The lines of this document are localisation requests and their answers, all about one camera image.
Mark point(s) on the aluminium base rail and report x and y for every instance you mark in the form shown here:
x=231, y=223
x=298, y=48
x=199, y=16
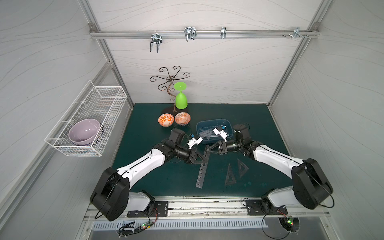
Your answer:
x=219, y=207

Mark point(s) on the green table mat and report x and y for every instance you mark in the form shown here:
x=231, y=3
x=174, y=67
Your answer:
x=175, y=178

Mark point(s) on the aluminium top rail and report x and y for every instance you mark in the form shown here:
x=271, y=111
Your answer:
x=209, y=34

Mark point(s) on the orange patterned bowl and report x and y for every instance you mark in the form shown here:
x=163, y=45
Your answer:
x=182, y=118
x=166, y=120

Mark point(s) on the brown metal cup stand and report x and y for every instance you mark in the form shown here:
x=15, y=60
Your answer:
x=171, y=80

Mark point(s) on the purple bowl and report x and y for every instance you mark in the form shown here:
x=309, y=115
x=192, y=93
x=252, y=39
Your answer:
x=84, y=132

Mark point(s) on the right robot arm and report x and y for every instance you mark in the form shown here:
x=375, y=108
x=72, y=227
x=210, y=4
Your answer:
x=310, y=185

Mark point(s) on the white wire basket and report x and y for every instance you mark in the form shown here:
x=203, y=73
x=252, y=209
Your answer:
x=102, y=103

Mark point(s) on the metal hook middle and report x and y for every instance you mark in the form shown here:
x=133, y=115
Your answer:
x=190, y=33

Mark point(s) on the metal hook left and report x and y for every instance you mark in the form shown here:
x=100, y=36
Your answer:
x=156, y=40

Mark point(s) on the blue plastic storage box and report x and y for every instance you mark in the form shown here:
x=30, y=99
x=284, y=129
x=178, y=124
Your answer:
x=210, y=124

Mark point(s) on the metal hook right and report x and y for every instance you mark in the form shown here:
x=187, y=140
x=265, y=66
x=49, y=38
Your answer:
x=296, y=35

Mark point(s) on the orange patterned bowl right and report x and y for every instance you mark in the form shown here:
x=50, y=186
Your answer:
x=182, y=118

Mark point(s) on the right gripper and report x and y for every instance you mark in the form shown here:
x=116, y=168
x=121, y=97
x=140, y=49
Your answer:
x=222, y=147

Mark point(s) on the green plastic goblet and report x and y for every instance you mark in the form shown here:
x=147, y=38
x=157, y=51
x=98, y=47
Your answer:
x=181, y=100

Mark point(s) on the orange patterned bowl left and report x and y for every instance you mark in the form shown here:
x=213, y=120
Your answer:
x=166, y=120

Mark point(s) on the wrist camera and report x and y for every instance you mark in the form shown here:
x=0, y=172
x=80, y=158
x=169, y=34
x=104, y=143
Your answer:
x=221, y=131
x=193, y=141

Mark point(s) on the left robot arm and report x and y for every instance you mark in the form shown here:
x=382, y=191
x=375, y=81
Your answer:
x=112, y=194

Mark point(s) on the small clear triangle ruler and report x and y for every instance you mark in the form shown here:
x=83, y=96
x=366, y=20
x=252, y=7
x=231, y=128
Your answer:
x=242, y=168

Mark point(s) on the white cable duct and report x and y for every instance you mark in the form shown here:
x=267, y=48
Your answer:
x=185, y=224

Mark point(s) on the clear stencil ruler wide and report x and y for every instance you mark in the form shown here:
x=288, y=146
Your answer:
x=207, y=133

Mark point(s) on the metal hook small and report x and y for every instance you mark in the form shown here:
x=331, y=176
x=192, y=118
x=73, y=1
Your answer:
x=223, y=32

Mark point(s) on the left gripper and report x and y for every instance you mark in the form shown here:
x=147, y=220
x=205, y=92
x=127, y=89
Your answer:
x=192, y=154

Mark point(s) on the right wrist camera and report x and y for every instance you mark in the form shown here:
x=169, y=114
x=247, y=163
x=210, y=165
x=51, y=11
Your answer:
x=221, y=131

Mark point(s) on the clear stencil ruler narrow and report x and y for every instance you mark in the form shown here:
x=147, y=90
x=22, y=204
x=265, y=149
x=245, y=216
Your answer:
x=203, y=168

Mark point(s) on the tall clear triangle ruler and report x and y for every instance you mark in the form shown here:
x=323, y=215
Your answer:
x=230, y=177

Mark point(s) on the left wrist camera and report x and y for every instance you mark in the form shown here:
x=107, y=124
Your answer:
x=193, y=141

